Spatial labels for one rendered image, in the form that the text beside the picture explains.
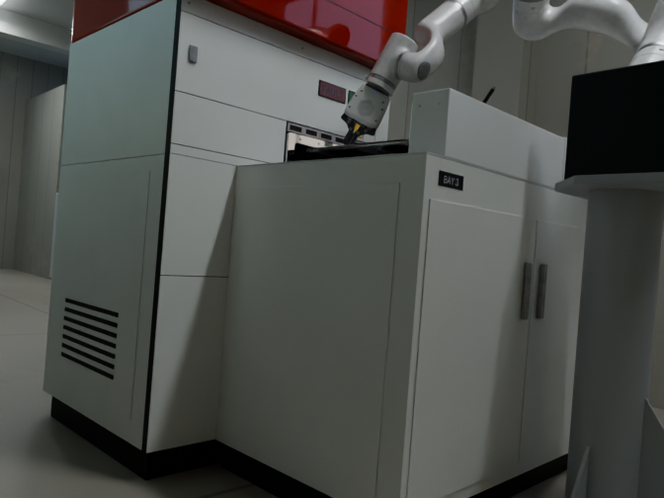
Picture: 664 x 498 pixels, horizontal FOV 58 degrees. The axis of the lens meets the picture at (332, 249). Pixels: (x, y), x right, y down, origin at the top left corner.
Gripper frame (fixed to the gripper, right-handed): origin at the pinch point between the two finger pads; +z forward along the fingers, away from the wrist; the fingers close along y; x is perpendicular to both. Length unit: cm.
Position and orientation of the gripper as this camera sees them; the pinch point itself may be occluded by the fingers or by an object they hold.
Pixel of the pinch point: (350, 139)
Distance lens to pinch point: 168.8
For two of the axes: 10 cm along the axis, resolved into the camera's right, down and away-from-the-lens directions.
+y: 8.6, 4.9, -1.0
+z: -4.9, 8.7, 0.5
